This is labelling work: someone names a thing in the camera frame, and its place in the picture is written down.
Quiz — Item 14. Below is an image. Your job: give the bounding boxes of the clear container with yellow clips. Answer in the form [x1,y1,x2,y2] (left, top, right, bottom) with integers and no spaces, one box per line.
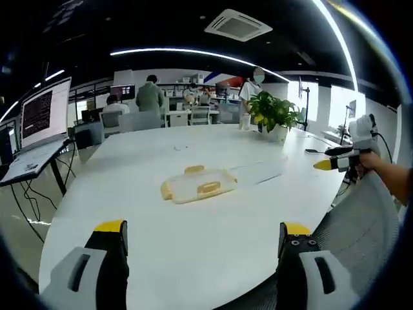
[160,164,239,205]

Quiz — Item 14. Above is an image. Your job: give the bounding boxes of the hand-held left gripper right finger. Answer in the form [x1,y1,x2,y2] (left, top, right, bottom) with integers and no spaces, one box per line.
[276,221,361,310]

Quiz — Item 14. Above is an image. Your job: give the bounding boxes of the ceiling air conditioner unit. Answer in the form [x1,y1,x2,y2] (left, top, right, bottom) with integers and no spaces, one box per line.
[204,8,274,43]

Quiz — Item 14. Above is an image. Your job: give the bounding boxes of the white side desk black legs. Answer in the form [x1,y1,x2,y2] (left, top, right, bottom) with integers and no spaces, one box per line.
[0,137,78,198]

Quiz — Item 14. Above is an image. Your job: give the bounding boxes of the small background monitor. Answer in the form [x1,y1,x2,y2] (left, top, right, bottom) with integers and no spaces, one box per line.
[110,84,136,101]

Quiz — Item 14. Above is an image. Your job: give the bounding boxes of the black stand with screen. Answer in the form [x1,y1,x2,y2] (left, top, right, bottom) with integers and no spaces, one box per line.
[297,76,311,130]

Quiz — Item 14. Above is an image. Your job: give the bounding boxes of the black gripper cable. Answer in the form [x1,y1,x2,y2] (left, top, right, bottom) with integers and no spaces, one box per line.
[370,129,394,163]

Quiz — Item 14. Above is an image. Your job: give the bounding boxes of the green potted plant white pot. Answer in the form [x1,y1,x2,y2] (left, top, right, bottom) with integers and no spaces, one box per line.
[247,90,305,143]

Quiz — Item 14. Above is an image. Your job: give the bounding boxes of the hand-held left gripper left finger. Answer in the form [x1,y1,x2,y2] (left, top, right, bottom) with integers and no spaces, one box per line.
[40,220,130,310]

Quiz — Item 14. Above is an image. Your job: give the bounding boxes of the long ceiling light strip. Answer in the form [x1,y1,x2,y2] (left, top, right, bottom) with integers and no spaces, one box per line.
[309,0,359,92]
[109,48,291,82]

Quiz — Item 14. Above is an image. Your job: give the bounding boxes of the white office chair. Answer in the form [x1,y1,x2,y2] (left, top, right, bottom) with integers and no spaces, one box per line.
[190,105,211,126]

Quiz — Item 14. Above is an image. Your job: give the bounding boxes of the person's right hand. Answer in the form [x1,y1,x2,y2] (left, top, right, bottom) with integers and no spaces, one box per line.
[356,151,387,179]

